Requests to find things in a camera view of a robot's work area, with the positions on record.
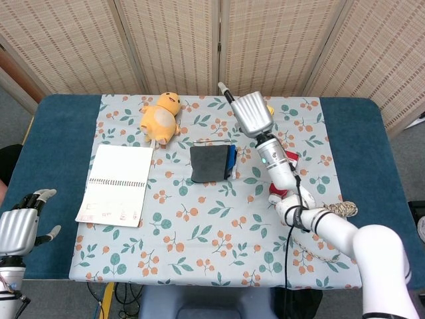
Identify white flat object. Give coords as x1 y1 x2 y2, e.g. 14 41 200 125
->
407 112 425 130

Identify brown wooden door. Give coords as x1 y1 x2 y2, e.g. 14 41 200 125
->
0 45 44 100

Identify yellow post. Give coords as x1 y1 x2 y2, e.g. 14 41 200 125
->
98 282 116 319

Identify yellow plush toy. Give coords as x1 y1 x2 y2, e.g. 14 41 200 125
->
139 92 183 150

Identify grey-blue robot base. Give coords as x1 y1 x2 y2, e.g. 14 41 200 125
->
137 285 276 319

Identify coiled speckled rope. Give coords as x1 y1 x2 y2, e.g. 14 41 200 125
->
292 201 359 264

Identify bamboo folding screen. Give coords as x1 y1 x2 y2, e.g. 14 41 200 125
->
0 0 425 137

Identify black floor cables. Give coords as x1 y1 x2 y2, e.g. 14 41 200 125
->
86 282 143 319

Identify small metal wire rack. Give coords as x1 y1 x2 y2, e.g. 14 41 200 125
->
193 139 240 180

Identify open spiral notebook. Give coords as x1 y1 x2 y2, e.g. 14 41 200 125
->
74 144 154 229

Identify black and grey equipment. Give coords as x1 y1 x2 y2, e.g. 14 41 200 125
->
406 201 425 243

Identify black round object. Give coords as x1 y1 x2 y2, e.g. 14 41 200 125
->
0 144 23 187

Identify floral print tablecloth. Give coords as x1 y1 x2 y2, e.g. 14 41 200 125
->
68 94 363 289

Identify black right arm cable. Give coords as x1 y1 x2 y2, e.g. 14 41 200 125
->
282 162 308 292

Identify teal table cover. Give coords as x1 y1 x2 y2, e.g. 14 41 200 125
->
0 94 418 290

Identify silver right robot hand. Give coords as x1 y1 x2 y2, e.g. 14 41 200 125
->
217 82 275 139

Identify red ketchup squeeze bottle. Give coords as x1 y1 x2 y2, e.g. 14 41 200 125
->
268 150 299 207

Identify black bag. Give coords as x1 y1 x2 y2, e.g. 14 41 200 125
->
274 288 323 319

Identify blue and grey cloth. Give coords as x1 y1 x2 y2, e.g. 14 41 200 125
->
189 144 238 183

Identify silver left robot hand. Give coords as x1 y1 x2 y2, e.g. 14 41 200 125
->
0 188 62 257

